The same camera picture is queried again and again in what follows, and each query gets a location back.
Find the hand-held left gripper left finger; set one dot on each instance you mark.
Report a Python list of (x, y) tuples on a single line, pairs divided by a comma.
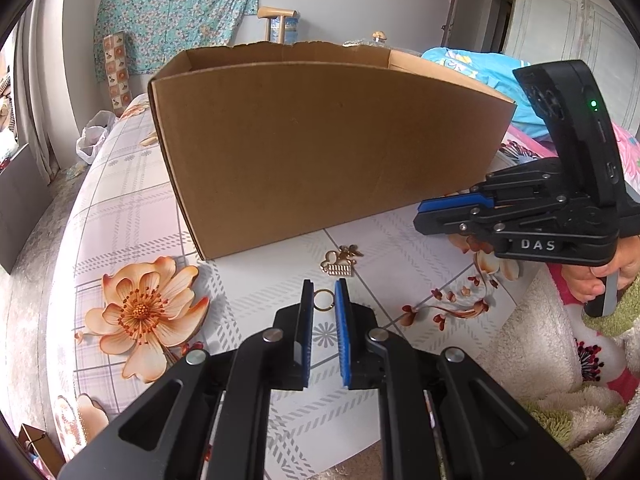
[(303, 335)]

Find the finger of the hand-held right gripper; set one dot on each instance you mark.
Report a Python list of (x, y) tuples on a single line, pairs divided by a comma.
[(450, 202), (450, 222)]

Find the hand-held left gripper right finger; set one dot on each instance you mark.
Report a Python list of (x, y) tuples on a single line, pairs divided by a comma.
[(344, 335)]

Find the gold abacus charm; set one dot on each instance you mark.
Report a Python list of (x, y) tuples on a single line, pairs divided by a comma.
[(341, 270)]

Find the small gold bow charm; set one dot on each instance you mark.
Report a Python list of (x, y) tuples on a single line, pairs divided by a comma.
[(350, 251)]

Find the brown cardboard box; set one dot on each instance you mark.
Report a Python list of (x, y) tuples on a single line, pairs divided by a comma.
[(325, 160)]

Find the person's right hand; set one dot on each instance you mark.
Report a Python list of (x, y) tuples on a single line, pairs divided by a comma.
[(580, 282)]

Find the pink flower blanket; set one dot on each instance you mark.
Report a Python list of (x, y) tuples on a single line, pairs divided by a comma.
[(627, 142)]

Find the floral plaid tablecloth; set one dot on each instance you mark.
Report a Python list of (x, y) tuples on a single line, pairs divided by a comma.
[(240, 290)]

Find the light blue printed cloth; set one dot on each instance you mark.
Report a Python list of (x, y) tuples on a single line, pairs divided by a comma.
[(475, 67)]

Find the white wardrobe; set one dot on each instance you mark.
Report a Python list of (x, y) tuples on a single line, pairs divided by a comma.
[(560, 15)]

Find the white fluffy robe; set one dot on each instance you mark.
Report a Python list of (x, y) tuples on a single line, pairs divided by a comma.
[(530, 340)]

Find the small brown-capped ornament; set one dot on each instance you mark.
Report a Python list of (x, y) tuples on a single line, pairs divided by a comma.
[(380, 36)]

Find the white plastic bag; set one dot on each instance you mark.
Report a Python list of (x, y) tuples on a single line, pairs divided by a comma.
[(95, 135)]

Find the small brown box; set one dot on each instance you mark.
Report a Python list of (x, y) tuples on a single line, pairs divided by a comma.
[(35, 442)]

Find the black cabinet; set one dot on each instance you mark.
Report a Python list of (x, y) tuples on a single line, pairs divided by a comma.
[(20, 210)]

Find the orange patterned tall box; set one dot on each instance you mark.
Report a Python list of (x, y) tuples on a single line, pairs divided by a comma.
[(117, 70)]

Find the grey curtain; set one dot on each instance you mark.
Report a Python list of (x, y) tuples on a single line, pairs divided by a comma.
[(35, 110)]

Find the wooden t-shaped post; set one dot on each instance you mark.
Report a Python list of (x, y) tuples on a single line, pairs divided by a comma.
[(277, 12)]

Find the teal floral wall cloth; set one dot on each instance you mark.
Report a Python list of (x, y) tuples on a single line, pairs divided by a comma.
[(175, 10)]

